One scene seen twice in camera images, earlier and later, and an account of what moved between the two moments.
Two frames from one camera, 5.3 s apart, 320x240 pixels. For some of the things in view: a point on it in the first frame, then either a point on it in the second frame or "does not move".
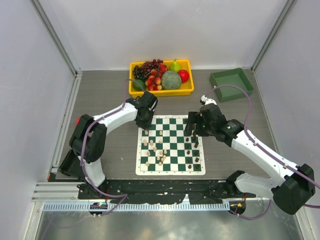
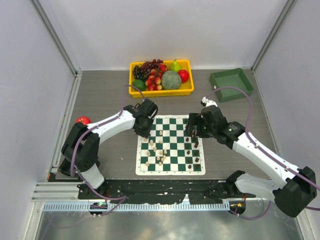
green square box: x=234 y=77 does not move
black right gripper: x=192 y=119 does not move
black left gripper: x=148 y=124 to x=146 y=133
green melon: x=171 y=80 does not move
